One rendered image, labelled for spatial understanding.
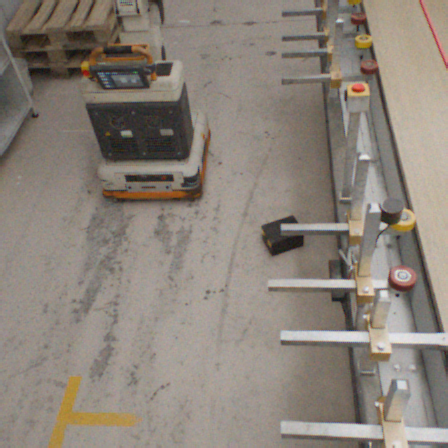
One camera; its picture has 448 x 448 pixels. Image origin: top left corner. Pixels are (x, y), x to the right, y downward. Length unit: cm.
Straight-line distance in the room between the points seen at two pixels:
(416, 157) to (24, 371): 204
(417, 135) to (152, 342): 156
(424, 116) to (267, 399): 140
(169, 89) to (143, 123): 28
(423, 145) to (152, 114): 146
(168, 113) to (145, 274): 90
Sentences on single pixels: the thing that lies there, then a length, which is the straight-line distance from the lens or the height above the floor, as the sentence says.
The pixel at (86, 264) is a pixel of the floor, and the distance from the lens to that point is 301.
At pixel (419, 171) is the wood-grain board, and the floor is 90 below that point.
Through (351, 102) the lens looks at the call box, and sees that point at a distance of 181.
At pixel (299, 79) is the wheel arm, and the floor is 85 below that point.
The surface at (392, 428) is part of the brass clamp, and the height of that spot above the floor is 97.
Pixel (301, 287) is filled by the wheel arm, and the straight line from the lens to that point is 164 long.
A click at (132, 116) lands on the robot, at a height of 61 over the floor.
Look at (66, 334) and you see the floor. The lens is 277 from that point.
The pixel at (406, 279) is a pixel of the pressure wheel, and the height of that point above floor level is 90.
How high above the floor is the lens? 219
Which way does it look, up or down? 47 degrees down
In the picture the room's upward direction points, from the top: 7 degrees counter-clockwise
